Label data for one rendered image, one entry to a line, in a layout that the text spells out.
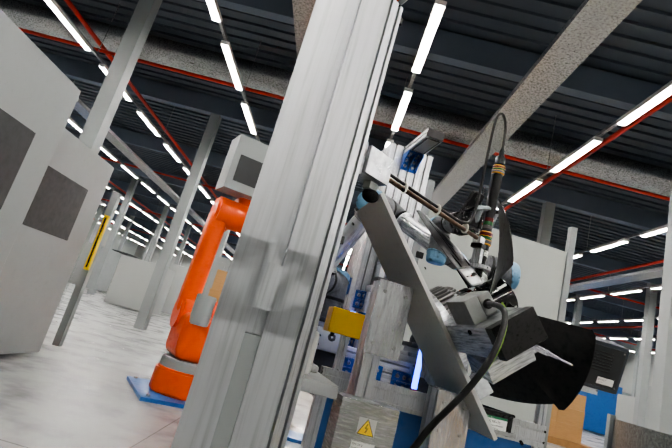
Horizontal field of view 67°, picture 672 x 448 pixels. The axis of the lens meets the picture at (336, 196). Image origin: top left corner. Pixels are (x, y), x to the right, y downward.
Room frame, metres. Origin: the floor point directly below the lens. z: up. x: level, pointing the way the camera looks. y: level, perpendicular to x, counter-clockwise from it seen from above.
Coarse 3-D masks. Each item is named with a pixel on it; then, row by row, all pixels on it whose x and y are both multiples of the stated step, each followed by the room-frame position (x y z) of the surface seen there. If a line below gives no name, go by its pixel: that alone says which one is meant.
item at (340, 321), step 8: (328, 312) 1.96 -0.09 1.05; (336, 312) 1.89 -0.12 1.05; (344, 312) 1.89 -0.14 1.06; (352, 312) 1.89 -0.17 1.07; (328, 320) 1.92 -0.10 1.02; (336, 320) 1.89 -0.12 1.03; (344, 320) 1.89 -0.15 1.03; (352, 320) 1.89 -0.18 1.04; (360, 320) 1.90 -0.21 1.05; (328, 328) 1.89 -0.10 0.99; (336, 328) 1.89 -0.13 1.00; (344, 328) 1.89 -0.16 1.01; (352, 328) 1.90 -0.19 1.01; (360, 328) 1.90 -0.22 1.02; (352, 336) 1.90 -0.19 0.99
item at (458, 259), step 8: (432, 224) 1.59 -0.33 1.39; (432, 232) 1.54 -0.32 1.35; (440, 232) 1.60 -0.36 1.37; (440, 240) 1.55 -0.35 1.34; (448, 240) 1.60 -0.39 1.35; (448, 248) 1.56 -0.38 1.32; (456, 248) 1.60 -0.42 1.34; (448, 256) 1.53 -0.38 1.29; (456, 256) 1.56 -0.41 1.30; (464, 256) 1.61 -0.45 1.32; (456, 264) 1.53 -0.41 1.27; (464, 264) 1.56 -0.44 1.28
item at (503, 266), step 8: (504, 216) 1.27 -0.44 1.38; (504, 224) 1.28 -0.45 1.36; (504, 232) 1.28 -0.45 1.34; (504, 240) 1.28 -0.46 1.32; (504, 248) 1.28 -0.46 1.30; (512, 248) 1.20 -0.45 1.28; (504, 256) 1.27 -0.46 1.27; (512, 256) 1.20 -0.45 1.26; (504, 264) 1.26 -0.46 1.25; (512, 264) 1.20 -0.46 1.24; (496, 272) 1.38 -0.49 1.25; (504, 272) 1.26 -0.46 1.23; (496, 280) 1.33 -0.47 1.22
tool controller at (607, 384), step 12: (600, 348) 2.01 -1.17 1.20; (612, 348) 2.02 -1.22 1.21; (624, 348) 2.03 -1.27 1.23; (600, 360) 2.02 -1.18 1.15; (612, 360) 2.03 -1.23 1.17; (624, 360) 2.03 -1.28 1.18; (600, 372) 2.04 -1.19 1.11; (612, 372) 2.04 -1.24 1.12; (588, 384) 2.05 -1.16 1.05; (600, 384) 2.06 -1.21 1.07; (612, 384) 2.06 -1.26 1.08
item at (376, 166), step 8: (368, 144) 1.16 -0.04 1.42; (368, 152) 1.15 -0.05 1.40; (376, 152) 1.16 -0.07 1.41; (368, 160) 1.15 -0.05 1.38; (376, 160) 1.17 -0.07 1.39; (384, 160) 1.19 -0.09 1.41; (392, 160) 1.21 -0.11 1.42; (360, 168) 1.15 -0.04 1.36; (368, 168) 1.15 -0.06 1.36; (376, 168) 1.17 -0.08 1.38; (384, 168) 1.19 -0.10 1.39; (360, 176) 1.19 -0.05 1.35; (368, 176) 1.18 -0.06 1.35; (376, 176) 1.18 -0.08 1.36; (384, 176) 1.20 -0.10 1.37; (384, 184) 1.20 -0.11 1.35
